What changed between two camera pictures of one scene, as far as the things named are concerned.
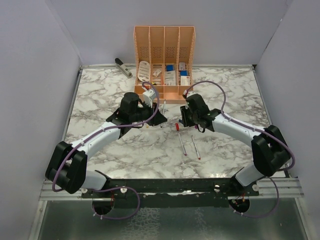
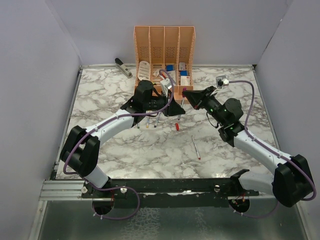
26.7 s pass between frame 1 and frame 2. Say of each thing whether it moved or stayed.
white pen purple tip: moved
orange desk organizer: stayed
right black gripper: moved
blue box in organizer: stayed
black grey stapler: stayed
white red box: stayed
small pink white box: stayed
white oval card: stayed
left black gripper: moved
